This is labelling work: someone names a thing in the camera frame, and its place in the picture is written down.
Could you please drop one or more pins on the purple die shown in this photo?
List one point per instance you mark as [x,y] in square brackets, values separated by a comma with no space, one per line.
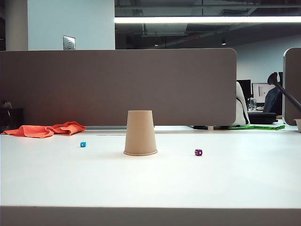
[198,152]

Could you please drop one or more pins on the white chair back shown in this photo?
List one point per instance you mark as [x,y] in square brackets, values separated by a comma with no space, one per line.
[241,110]

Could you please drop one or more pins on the white-edged grey desk partition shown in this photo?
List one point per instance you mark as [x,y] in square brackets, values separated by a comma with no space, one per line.
[292,94]

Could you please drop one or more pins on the white partition foot bracket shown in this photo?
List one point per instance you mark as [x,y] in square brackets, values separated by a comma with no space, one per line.
[210,128]

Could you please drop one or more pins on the black computer monitor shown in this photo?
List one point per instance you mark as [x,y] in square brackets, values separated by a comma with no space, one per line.
[245,88]

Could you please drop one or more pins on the computer monitor with white screen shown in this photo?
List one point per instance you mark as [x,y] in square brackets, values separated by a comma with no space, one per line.
[258,93]

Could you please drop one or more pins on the green tape strip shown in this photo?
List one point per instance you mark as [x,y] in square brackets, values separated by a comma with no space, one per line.
[258,127]

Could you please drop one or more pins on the black bag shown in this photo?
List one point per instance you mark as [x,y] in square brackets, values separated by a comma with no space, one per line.
[261,117]

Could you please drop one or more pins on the seated person in dark top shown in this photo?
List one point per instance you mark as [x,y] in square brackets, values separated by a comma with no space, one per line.
[272,101]

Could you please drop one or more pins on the black diagonal pole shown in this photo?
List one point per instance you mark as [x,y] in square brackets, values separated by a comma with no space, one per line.
[289,95]

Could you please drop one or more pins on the clear water bottle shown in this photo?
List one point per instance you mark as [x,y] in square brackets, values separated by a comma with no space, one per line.
[252,104]

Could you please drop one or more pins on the blue die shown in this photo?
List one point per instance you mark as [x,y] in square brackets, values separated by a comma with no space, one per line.
[83,144]

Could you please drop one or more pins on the brown paper cup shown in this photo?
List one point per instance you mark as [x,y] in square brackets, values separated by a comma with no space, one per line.
[140,134]

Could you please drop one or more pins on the metal wall plate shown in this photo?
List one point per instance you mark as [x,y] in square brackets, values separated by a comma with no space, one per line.
[69,42]

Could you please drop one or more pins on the orange cloth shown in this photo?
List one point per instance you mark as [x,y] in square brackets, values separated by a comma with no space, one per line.
[35,130]

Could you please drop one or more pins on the long ceiling light strip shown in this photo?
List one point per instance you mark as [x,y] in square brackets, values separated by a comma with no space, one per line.
[207,19]

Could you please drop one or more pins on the beige paper bowl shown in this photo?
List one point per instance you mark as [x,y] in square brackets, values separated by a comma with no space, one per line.
[298,124]

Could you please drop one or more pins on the wide grey desk partition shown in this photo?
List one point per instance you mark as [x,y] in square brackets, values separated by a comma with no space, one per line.
[117,87]

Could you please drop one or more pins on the black ceiling spot lamp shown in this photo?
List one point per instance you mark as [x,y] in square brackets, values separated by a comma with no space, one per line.
[223,43]

